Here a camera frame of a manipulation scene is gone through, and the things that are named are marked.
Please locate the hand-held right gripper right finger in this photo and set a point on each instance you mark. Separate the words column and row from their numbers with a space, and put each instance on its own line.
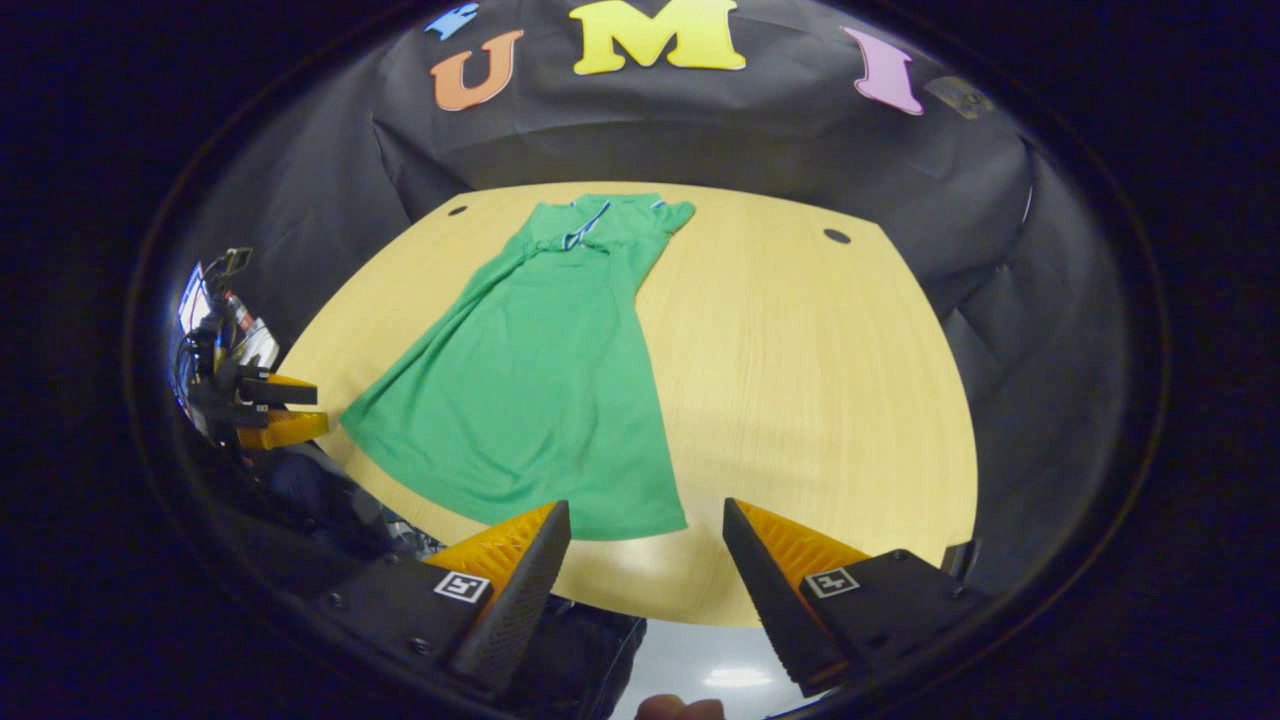
column 770, row 590

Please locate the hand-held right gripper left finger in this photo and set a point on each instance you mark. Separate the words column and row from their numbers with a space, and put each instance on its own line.
column 520, row 600

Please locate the clear water bottle red label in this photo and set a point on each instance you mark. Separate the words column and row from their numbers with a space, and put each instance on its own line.
column 240, row 315

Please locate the black backdrop cloth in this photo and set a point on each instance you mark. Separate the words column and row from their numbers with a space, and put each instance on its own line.
column 800, row 140

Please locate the computer monitor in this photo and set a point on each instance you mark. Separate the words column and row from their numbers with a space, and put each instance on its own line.
column 193, row 305

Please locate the green T-shirt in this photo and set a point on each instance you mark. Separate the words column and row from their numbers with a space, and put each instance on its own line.
column 540, row 380

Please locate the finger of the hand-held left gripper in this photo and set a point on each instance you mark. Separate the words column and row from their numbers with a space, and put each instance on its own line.
column 285, row 430
column 280, row 393

